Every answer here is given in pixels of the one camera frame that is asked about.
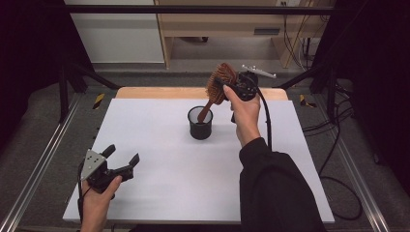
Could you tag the light wooden desk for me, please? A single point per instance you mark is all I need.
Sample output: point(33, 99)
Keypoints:
point(219, 24)

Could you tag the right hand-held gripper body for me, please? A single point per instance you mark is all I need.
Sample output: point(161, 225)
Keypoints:
point(246, 85)

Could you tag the yellow black floor tape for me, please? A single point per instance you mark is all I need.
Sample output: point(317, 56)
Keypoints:
point(98, 101)
point(304, 100)

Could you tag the metal floor rail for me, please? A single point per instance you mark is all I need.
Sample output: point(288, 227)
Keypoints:
point(35, 174)
point(361, 190)

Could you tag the black frame bar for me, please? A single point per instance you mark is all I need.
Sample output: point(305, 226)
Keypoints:
point(193, 9)

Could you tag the black metal stand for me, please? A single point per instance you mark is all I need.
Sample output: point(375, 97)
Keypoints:
point(63, 93)
point(330, 87)

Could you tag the wooden hairbrush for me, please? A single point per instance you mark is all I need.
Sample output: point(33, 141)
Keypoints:
point(217, 92)

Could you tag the black mesh pen holder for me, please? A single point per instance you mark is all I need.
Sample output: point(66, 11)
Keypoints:
point(199, 132)

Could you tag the wooden table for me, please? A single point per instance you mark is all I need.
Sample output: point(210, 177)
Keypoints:
point(161, 92)

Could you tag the person's left hand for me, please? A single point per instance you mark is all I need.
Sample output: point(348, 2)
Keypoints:
point(96, 206)

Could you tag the person's right hand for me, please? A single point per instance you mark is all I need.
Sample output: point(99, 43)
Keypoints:
point(246, 119)

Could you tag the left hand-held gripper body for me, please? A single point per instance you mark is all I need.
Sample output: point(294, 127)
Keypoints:
point(96, 170)

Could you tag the black curtain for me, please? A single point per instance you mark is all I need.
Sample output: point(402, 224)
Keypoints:
point(29, 48)
point(370, 64)

